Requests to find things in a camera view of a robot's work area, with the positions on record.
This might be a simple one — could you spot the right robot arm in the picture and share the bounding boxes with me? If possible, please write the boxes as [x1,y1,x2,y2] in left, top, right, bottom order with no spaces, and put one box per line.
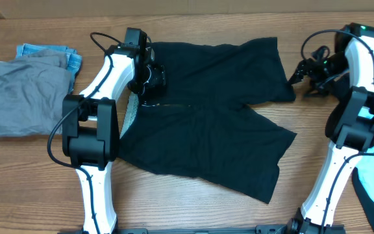
[280,23,374,233]

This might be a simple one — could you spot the black garment under pile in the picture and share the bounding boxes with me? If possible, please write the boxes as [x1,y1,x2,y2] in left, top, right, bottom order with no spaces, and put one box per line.
[352,157,374,232]

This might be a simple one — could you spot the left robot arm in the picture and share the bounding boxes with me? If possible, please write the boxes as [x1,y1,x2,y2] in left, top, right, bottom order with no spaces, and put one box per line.
[61,27,166,233]

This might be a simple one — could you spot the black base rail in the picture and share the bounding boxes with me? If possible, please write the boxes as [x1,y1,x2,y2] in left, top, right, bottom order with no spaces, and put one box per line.
[56,224,347,234]

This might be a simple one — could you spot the black shorts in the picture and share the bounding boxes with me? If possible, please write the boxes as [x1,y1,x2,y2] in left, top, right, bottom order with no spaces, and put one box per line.
[119,37,295,203]

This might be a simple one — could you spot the grey folded shorts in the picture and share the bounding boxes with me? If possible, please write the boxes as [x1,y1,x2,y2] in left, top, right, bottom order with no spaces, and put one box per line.
[0,49,72,137]

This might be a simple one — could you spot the blue denim folded garment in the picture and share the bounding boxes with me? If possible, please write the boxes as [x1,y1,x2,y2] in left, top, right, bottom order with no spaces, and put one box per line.
[16,44,82,94]

